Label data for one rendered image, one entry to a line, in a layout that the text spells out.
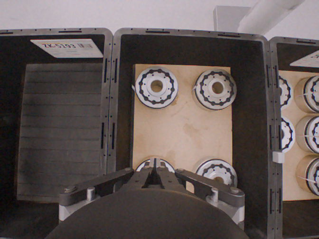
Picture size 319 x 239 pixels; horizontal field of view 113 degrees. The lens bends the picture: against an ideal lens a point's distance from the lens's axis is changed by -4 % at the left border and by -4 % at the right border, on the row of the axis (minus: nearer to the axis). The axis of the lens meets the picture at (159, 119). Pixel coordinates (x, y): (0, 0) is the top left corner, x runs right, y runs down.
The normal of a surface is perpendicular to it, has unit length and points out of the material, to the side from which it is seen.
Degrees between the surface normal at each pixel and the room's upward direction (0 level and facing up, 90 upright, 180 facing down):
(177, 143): 0
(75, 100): 0
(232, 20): 2
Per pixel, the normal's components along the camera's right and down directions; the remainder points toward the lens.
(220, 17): 0.00, -0.04
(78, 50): -0.02, 1.00
